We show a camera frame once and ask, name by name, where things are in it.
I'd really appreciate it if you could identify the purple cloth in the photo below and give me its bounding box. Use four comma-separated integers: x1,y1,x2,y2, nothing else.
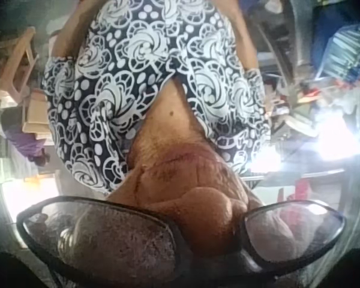
1,118,50,170

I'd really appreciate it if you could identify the red cloth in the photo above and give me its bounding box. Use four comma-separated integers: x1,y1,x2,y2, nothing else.
283,178,316,202

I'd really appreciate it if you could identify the stack of beige cartons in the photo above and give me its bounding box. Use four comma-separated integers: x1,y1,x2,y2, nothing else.
20,86,53,140

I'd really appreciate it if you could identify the pink plastic chair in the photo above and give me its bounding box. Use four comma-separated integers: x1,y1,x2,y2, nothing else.
0,26,40,101

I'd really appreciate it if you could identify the blue striped cloth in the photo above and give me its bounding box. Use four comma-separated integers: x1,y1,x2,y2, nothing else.
314,23,360,89

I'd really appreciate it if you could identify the cluttered table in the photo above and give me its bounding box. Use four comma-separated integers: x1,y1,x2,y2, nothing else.
269,74,360,139

